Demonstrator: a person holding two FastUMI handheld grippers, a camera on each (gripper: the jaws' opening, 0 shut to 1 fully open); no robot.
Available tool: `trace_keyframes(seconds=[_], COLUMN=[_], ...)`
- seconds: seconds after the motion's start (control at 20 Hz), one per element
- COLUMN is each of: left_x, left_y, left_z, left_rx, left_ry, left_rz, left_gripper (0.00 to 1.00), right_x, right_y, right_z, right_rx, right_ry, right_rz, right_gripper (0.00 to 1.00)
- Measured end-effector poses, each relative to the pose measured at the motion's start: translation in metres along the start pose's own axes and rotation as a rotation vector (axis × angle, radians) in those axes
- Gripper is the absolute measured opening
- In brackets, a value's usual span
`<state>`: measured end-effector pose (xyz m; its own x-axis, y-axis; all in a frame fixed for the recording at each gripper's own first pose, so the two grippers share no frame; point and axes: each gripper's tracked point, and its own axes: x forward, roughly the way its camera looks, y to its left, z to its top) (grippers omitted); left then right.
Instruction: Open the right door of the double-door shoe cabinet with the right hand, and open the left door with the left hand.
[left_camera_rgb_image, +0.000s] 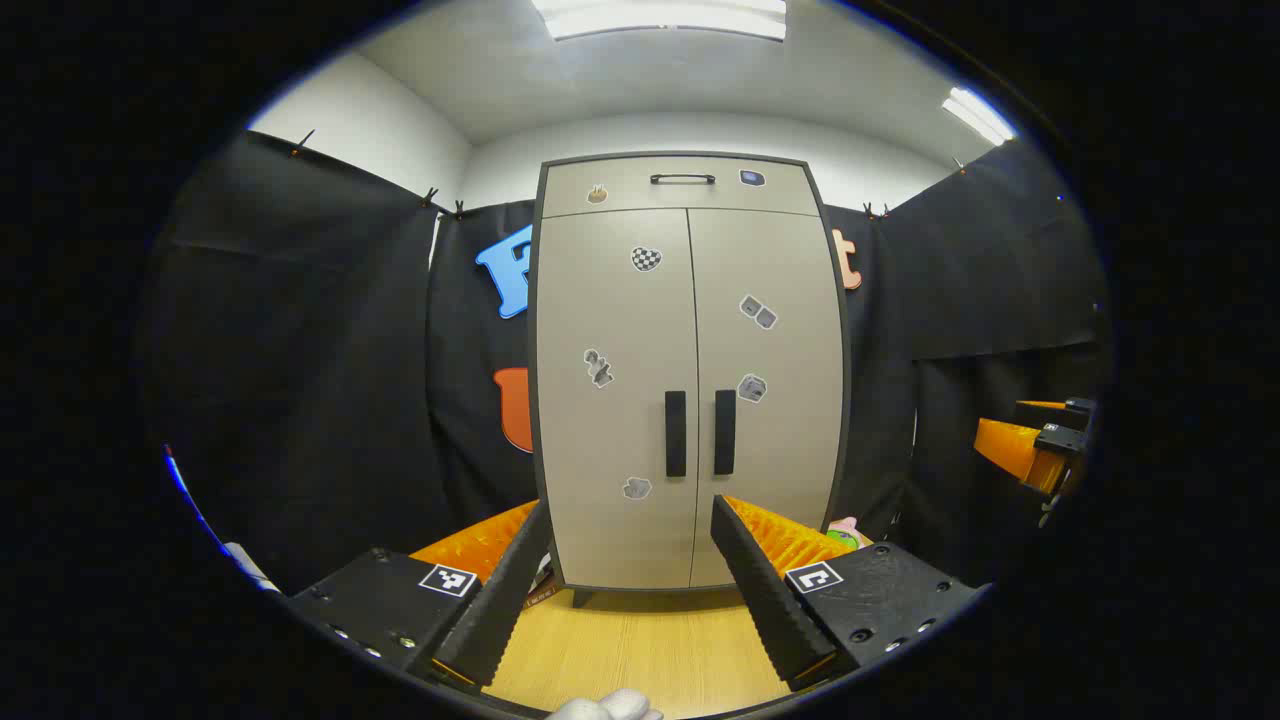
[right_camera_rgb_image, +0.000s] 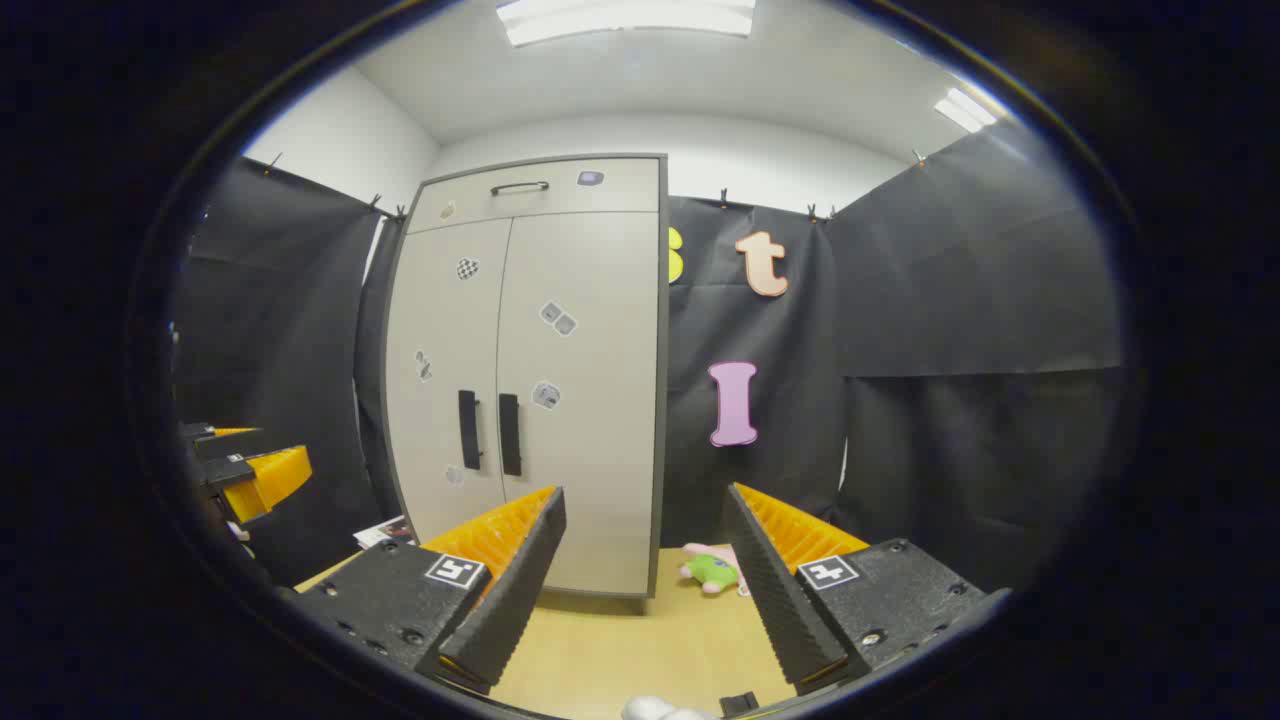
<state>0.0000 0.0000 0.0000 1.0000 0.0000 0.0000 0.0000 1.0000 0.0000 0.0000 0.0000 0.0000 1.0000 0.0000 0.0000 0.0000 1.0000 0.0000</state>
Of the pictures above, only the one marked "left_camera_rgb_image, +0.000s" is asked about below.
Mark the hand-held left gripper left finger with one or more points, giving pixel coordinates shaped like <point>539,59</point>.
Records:
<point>500,600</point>

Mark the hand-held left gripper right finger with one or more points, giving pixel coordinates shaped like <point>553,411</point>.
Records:
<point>765,590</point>

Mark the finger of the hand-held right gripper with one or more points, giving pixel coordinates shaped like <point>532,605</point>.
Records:
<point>1015,450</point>
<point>1070,412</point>

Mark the grey cabinet door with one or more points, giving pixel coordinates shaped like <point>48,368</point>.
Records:
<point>780,460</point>
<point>610,440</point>

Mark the grey double-door shoe cabinet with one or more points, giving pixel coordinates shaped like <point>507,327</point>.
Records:
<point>690,190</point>

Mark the pink and green small toy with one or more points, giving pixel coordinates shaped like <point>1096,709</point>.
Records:
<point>845,533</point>

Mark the black backdrop cloth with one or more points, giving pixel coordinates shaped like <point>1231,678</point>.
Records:
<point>330,380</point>

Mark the small ceiling light panel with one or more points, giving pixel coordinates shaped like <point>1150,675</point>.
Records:
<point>978,115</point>

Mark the large ceiling light panel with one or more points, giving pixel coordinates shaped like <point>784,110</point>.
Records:
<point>660,18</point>

